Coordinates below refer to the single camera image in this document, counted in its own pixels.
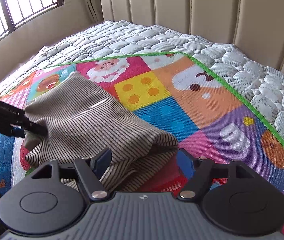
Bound beige curtain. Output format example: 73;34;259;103
62;0;105;24

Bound white quilted mattress pad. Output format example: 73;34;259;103
0;20;284;155

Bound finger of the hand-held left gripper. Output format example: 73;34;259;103
10;119;49;139

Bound beige padded headboard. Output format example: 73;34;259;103
99;0;284;88

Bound barred window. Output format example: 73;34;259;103
0;0;65;55

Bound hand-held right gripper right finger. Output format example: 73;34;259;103
176;149;261;201

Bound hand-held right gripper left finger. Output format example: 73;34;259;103
30;147;113;201

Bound colourful printed play mat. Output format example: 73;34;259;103
0;51;284;235

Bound beige striped pants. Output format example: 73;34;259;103
23;70;180;193

